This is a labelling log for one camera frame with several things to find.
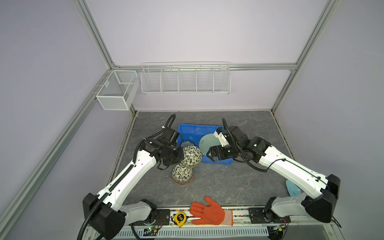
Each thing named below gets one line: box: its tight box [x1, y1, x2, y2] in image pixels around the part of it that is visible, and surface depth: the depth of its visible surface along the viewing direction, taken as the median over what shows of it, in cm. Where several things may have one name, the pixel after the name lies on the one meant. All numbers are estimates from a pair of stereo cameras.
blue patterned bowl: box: [180, 140, 197, 149], surface depth 98 cm
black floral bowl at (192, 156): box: [181, 145, 203, 168], surface depth 80 cm
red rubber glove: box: [189, 196, 233, 226], surface depth 75 cm
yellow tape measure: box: [173, 212, 187, 228], surface depth 74 cm
